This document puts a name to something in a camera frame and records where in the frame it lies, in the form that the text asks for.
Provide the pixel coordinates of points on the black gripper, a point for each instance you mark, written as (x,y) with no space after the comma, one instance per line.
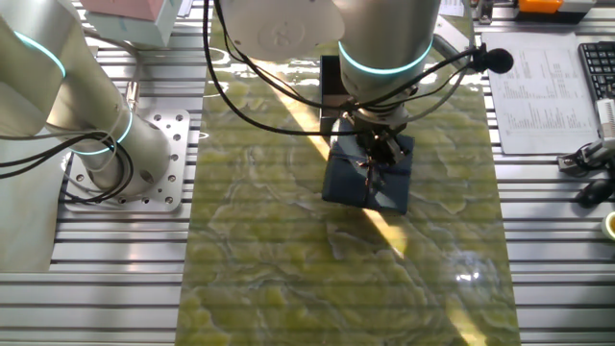
(379,134)

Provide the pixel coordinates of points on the dark blue gift box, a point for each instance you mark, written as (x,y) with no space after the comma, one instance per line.
(351,187)

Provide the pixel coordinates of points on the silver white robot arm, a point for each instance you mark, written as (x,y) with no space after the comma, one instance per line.
(384,33)

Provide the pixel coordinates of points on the mint gift box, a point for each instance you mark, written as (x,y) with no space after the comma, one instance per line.
(144,31)

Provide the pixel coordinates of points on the pink gift box with ribbon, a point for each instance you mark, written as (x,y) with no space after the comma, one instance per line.
(120,7)

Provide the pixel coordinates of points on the green marble pattern mat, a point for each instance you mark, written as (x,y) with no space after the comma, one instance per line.
(312,269)

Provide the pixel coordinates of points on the black foam microphone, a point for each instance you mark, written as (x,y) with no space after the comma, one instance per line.
(497,60)

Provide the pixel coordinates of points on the printed table paper sheet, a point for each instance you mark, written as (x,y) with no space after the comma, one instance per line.
(538,110)

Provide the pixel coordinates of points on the small printed paper sheet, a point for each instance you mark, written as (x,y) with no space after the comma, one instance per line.
(451,7)

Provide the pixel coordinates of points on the silver robot mounting plate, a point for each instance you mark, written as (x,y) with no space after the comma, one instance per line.
(173,158)

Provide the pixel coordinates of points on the orange grey tool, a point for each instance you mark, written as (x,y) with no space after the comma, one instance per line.
(540,5)

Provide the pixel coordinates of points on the black keyboard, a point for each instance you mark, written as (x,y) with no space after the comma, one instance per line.
(600,67)

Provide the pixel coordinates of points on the tape roll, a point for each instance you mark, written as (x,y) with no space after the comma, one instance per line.
(610,226)

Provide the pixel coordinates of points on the silver base connector plug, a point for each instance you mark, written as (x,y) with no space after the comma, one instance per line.
(133,96)

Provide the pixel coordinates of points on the dark metal bracket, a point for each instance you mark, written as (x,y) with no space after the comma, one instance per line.
(483,12)

